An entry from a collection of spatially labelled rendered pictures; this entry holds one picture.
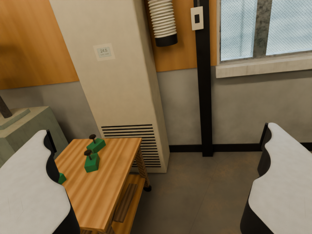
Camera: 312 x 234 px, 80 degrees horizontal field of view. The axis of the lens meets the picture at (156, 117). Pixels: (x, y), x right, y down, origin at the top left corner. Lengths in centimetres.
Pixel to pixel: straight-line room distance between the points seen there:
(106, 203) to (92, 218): 9
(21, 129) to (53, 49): 70
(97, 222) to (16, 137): 102
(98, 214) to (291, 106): 158
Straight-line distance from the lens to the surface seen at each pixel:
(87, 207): 107
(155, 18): 134
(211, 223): 151
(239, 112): 175
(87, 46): 138
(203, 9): 141
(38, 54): 200
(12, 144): 174
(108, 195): 107
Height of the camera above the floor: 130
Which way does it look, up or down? 29 degrees down
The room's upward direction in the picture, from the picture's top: 11 degrees counter-clockwise
